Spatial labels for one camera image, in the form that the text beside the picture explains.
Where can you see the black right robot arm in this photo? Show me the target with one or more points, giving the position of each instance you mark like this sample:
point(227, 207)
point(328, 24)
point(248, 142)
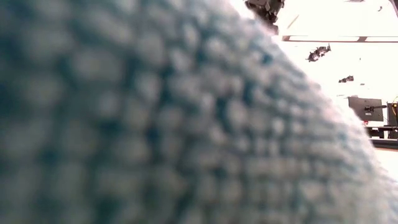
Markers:
point(396, 6)

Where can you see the dark blurry background object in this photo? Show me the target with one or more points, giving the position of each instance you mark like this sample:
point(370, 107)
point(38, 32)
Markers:
point(346, 79)
point(317, 53)

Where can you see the background horizontal beam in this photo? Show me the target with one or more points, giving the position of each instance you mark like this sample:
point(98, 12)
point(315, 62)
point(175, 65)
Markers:
point(335, 41)

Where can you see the dark background monitor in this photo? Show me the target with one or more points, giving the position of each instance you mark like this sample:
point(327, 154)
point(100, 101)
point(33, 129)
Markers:
point(363, 109)

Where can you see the dark background equipment box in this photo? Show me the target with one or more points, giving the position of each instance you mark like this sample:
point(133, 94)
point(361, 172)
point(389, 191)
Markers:
point(393, 114)

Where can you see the dark background workbench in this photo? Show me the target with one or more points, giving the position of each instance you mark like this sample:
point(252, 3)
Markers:
point(384, 137)

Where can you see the blue microfibre cloth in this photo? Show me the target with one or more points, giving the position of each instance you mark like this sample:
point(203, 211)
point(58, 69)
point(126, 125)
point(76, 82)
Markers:
point(124, 124)

